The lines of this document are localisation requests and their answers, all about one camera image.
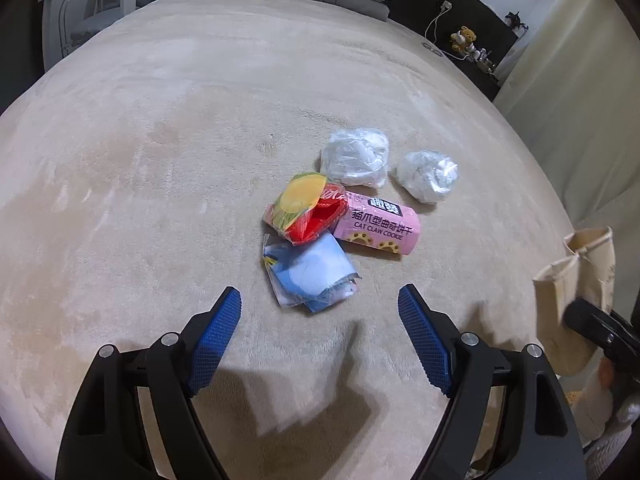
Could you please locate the beige bed blanket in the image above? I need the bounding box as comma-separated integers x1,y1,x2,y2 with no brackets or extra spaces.
0,0,581,480

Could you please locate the group of small bottles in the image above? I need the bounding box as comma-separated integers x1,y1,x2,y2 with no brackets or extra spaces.
472,47,498,76

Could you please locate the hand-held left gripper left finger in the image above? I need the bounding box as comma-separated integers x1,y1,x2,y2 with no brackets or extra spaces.
55,286,243,480

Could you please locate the red paper packet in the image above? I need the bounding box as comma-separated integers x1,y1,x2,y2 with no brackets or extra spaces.
285,185,349,247

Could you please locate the black headboard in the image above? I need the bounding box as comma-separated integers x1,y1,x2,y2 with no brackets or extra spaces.
390,0,531,101

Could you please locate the colourful snack wrapper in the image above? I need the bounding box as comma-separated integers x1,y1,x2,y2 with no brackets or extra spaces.
263,172,328,233

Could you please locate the brown teddy bear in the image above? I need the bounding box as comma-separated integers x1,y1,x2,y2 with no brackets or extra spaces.
450,26,477,53

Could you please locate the dark potted plant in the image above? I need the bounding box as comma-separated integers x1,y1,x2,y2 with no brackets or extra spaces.
505,10,530,36

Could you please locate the white plastic bag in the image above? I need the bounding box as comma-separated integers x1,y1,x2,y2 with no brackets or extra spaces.
320,127,391,190
391,149,459,205

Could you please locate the beige paper bag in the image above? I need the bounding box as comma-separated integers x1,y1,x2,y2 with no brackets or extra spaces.
531,226,617,377

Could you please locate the black nightstand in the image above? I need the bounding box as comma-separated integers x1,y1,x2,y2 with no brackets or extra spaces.
450,55,501,103

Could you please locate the cream curtain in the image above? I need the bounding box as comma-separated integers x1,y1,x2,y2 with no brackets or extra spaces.
492,0,640,311

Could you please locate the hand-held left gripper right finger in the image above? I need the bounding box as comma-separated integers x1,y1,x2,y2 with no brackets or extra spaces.
397,283,587,480

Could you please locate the pink cookie box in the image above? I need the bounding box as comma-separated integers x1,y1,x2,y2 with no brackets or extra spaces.
332,191,422,257

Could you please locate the blue white packet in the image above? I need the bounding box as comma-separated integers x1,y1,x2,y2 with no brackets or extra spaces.
261,232,361,314

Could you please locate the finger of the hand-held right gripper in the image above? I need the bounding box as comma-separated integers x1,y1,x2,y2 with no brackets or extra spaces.
564,297,640,361

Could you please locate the white charging cable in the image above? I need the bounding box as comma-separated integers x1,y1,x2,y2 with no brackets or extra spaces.
425,1,481,63

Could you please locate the white chair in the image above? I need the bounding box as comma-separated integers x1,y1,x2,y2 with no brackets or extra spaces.
42,0,176,71

